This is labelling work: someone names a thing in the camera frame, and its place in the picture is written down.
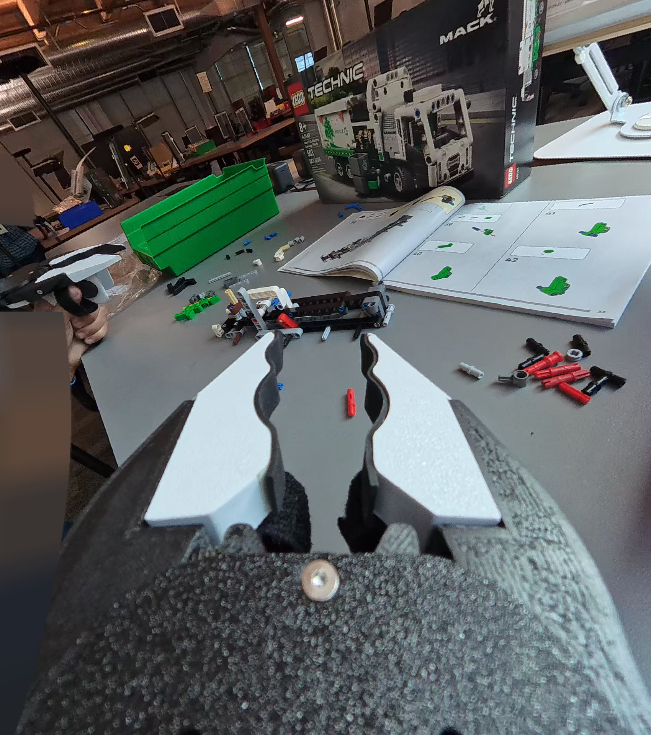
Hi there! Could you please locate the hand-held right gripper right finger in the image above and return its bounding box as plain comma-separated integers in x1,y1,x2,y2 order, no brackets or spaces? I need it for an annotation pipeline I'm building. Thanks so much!
360,333,503,545

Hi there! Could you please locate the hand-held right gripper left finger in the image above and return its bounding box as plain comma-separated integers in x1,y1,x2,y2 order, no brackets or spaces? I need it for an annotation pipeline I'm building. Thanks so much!
143,330,287,545

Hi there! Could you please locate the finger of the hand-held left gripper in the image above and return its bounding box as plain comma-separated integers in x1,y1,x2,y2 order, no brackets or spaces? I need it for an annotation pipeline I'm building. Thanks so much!
47,243,127,266
34,253,123,294

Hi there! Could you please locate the green lego beam assembly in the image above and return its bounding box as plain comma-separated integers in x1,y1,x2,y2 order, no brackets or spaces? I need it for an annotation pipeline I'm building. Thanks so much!
174,296,222,322

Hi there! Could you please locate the lego truck chassis assembly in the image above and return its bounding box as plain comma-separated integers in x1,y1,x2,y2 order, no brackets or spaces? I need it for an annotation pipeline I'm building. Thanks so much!
211,284,398,345

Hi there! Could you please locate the lego instruction booklet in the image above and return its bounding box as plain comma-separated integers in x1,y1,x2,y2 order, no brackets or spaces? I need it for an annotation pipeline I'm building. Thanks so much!
278,186,651,329

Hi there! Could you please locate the lego truck set box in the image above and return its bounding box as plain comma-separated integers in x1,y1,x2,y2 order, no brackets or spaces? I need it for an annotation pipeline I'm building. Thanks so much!
285,0,549,203

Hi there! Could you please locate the person's left hand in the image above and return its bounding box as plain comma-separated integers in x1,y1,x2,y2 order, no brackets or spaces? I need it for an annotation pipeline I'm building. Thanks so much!
66,286,110,371

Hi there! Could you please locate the blue plastic bin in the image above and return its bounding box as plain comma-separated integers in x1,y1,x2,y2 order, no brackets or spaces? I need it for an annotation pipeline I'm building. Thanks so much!
58,201,103,229

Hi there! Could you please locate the empty clear plastic bag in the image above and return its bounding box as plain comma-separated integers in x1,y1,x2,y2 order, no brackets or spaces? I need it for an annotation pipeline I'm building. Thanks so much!
93,261,162,305

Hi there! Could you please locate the black equipment cabinet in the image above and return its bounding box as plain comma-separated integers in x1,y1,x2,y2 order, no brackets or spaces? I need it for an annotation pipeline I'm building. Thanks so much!
93,126,148,190

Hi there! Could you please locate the green plastic bin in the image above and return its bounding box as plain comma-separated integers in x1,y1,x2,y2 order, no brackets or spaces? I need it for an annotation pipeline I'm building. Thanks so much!
120,158,280,278

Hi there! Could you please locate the pile of red black pins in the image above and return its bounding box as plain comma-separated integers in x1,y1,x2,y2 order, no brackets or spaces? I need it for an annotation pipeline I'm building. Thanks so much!
518,334,628,405

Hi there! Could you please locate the long wooden workbench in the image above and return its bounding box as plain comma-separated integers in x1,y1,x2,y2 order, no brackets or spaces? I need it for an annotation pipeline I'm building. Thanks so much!
176,118,298,167

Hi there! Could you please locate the black lamp stand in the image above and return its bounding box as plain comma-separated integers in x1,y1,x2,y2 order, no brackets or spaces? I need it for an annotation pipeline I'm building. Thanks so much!
0,49,102,173

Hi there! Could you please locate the white stand with base plate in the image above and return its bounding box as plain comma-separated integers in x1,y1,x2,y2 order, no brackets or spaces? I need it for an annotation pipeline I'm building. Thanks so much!
534,43,651,162

